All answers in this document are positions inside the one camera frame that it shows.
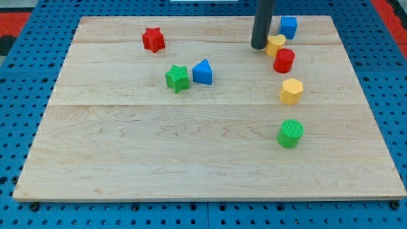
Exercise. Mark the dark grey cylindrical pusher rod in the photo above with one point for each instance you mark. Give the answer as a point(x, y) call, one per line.
point(262, 22)

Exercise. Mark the red star block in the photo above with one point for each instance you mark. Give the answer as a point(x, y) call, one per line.
point(153, 39)

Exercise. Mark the light wooden board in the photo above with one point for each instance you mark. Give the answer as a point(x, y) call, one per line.
point(113, 131)

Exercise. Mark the blue triangle block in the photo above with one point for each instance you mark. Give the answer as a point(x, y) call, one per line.
point(202, 73)

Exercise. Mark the yellow hexagon block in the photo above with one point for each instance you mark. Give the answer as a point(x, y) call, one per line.
point(291, 91)

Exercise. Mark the yellow heart block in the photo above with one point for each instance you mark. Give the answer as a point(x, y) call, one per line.
point(274, 44)

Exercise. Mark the green star block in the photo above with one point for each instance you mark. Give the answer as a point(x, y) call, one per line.
point(177, 78)

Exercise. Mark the red cylinder block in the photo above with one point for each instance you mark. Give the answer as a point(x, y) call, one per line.
point(284, 60)

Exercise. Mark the green cylinder block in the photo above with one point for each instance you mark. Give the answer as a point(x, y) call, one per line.
point(290, 133)

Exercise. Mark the blue cube block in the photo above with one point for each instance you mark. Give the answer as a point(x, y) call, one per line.
point(288, 27)

